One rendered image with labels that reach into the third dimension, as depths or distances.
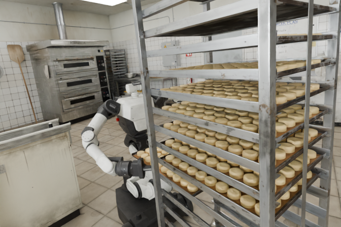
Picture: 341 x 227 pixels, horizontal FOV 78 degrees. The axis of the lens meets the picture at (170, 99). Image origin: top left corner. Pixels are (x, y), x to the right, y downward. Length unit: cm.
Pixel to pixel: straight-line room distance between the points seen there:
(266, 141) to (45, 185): 185
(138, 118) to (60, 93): 403
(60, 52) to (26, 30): 121
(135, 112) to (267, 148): 115
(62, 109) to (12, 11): 257
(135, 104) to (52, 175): 97
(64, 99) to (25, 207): 364
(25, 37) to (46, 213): 488
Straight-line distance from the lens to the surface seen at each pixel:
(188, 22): 77
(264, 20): 56
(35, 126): 229
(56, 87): 546
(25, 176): 206
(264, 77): 56
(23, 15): 653
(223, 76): 67
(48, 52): 546
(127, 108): 157
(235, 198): 86
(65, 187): 221
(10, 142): 197
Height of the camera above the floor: 138
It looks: 11 degrees down
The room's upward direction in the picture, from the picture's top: 5 degrees counter-clockwise
